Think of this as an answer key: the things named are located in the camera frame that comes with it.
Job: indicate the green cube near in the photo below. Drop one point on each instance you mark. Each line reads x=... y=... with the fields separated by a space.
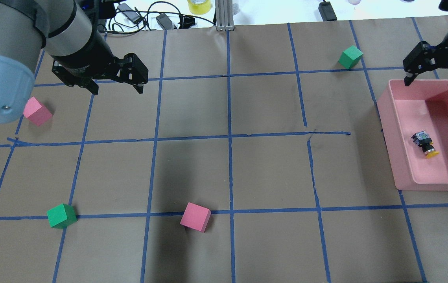
x=61 y=216

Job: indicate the pink plastic bin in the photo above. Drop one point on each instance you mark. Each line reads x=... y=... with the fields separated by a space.
x=415 y=126

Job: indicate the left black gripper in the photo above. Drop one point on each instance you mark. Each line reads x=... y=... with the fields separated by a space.
x=85 y=56

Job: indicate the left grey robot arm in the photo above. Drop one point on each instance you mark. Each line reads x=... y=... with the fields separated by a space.
x=67 y=30

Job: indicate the green cube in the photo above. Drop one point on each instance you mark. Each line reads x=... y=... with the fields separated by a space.
x=61 y=216
x=350 y=57

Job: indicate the pink cube far left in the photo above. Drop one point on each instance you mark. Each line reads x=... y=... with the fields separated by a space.
x=36 y=112

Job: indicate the pink cube centre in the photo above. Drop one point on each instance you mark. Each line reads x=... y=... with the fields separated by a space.
x=196 y=217

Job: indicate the yellow tape roll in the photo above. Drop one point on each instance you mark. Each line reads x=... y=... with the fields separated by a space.
x=199 y=7

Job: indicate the pink cube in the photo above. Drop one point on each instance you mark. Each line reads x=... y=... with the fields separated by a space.
x=36 y=112
x=196 y=217

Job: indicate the black adapter right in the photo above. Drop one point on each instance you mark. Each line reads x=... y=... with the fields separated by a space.
x=327 y=11

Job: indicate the green cube far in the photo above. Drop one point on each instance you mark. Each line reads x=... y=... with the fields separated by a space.
x=350 y=57

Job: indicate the yellow push button switch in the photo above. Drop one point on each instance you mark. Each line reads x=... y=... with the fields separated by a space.
x=423 y=140

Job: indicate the black power adapter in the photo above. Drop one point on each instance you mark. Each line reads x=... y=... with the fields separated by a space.
x=165 y=22

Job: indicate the aluminium frame post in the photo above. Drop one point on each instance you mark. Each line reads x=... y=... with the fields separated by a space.
x=223 y=15

